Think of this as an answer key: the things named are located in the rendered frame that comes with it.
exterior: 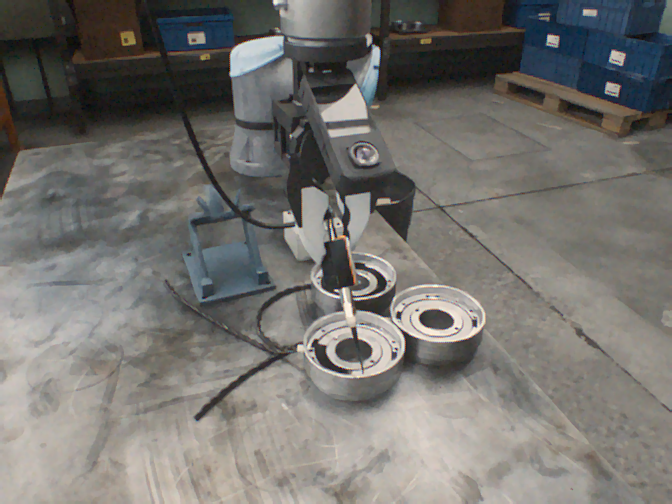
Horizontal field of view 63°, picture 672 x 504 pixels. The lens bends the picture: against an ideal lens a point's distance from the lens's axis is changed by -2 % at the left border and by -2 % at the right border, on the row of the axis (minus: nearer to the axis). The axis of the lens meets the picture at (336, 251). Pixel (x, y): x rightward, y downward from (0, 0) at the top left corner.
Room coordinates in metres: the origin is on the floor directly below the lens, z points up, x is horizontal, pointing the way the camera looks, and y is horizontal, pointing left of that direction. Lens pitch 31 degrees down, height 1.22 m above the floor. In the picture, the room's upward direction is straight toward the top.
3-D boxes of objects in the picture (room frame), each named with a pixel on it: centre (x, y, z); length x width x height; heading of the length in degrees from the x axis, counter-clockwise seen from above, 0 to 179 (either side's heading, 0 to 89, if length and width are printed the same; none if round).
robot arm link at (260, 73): (1.03, 0.13, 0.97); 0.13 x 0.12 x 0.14; 89
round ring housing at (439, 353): (0.50, -0.11, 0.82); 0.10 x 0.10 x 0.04
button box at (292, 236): (0.71, 0.03, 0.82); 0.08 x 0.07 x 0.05; 20
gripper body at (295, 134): (0.50, 0.01, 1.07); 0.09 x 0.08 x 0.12; 23
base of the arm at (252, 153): (1.03, 0.13, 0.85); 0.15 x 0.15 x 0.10
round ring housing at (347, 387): (0.45, -0.02, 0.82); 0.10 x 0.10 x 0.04
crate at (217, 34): (4.04, 0.98, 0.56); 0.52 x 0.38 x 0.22; 107
